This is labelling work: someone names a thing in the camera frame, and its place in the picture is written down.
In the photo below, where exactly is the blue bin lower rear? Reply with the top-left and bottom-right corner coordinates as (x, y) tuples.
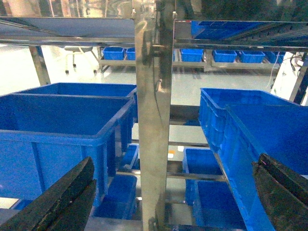
(182, 147), (222, 175)

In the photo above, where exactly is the blue bin shelf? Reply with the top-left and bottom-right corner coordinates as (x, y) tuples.
(0, 94), (135, 206)
(93, 175), (137, 220)

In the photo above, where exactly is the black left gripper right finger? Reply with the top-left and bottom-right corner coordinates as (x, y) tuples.
(252, 154), (308, 231)

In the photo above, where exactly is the distant low bin rack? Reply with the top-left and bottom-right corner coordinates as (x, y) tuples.
(98, 47), (282, 71)

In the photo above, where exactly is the large blue bin front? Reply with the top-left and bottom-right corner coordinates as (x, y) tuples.
(219, 105), (308, 231)

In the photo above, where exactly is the blue bin lower shelf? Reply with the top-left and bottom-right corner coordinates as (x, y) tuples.
(93, 175), (137, 220)

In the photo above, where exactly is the blue bin left shelf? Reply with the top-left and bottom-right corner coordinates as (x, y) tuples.
(0, 94), (135, 206)

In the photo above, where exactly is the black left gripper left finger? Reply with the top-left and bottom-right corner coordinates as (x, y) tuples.
(0, 157), (96, 231)

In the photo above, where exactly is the blue bin lower right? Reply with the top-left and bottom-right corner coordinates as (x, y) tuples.
(185, 180), (246, 230)

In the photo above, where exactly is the stainless steel shelf rack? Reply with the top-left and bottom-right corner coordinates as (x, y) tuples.
(0, 0), (308, 231)

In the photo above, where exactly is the blue bin behind left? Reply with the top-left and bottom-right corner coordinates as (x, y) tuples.
(19, 83), (138, 121)

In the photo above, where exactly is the blue bin behind front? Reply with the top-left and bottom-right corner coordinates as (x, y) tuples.
(199, 87), (300, 152)

